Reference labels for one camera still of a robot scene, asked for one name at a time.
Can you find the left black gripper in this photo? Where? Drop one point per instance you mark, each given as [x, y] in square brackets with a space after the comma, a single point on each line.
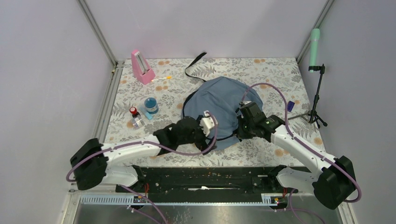
[202, 145]

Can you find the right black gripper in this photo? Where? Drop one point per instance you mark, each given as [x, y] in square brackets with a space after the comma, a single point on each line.
[241, 134]

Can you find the blue-grey student backpack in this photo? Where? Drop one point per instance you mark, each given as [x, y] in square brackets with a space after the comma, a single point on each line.
[221, 97]

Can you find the blue lidded round jar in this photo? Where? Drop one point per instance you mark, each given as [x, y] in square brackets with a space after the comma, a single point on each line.
[151, 105]

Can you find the red capped small bottle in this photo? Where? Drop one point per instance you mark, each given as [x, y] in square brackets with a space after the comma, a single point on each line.
[136, 118]

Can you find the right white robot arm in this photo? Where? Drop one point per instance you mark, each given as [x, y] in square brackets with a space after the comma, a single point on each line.
[330, 179]

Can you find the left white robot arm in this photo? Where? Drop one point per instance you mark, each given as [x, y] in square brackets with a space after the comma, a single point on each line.
[98, 163]

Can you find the small purple eraser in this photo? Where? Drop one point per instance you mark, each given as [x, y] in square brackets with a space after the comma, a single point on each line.
[290, 106]

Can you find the light blue glue stick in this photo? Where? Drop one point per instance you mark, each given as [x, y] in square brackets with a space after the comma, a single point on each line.
[145, 113]

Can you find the black microphone tripod stand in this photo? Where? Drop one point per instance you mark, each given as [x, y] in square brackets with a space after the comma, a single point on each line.
[311, 116]

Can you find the floral table mat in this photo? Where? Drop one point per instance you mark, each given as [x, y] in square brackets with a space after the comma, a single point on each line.
[274, 79]

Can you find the white orange pen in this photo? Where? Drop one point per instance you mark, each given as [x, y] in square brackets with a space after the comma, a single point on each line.
[162, 78]

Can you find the pink metronome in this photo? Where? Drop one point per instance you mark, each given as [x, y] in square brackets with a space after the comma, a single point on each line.
[141, 69]

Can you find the mint green microphone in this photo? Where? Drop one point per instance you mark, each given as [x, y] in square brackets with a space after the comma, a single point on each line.
[314, 39]

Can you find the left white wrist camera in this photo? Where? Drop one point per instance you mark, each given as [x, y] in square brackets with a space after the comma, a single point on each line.
[208, 122]

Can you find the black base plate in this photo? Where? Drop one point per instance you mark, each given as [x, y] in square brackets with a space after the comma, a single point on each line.
[181, 182]

